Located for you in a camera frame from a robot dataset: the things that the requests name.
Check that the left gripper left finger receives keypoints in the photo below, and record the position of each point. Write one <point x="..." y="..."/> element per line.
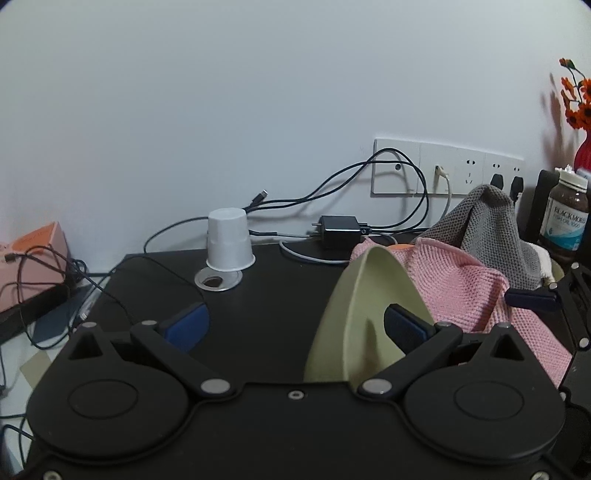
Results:
<point x="168" y="342"/>

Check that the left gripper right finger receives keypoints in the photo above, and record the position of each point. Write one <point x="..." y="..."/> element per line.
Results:
<point x="426" y="348"/>

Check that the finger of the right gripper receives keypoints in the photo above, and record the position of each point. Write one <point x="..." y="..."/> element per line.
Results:
<point x="542" y="300"/>

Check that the pink waffle cloth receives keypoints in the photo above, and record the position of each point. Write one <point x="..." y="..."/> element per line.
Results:
<point x="458" y="288"/>

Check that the green bowl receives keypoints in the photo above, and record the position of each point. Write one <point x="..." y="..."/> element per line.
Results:
<point x="351" y="344"/>

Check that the orange container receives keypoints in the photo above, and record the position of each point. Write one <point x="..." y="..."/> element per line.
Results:
<point x="400" y="247"/>

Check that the cream waffle cloth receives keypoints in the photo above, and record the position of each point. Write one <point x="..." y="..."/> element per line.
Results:
<point x="546" y="265"/>

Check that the brown supplement bottle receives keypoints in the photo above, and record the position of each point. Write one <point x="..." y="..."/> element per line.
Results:
<point x="566" y="213"/>

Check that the grey waffle cloth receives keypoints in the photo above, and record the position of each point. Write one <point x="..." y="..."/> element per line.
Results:
<point x="484" y="225"/>

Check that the white paper cup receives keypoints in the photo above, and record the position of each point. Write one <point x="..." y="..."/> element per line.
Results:
<point x="228" y="243"/>

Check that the black plug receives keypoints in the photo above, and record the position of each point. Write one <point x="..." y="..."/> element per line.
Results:
<point x="497" y="181"/>
<point x="516" y="188"/>

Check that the black power adapter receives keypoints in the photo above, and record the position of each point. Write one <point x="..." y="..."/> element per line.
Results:
<point x="340" y="232"/>

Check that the red vase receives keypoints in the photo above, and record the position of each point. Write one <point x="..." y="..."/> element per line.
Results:
<point x="582" y="159"/>

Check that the pink box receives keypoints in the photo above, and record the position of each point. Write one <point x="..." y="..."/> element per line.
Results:
<point x="32" y="264"/>

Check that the orange artificial flowers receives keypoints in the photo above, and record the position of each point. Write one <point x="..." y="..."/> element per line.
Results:
<point x="576" y="97"/>

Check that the white wall socket strip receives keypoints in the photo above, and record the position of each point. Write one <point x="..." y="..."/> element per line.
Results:
<point x="409" y="168"/>

